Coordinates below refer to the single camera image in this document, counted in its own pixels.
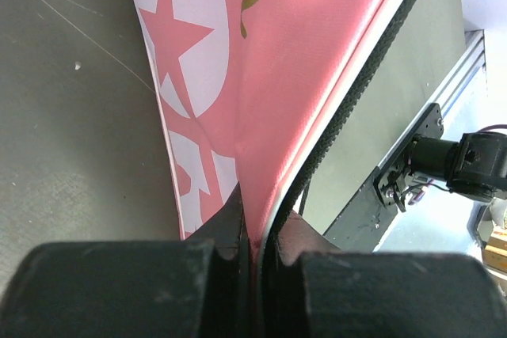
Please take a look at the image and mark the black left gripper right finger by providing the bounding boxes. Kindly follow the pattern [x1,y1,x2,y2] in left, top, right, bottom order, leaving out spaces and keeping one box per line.
[261,211,507,338]

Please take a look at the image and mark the pink racket bag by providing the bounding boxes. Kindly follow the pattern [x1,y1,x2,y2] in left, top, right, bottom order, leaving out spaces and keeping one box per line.
[118,0,443,244]

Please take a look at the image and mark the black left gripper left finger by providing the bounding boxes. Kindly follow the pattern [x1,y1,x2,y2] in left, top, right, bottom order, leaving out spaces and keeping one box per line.
[1,188,251,337]

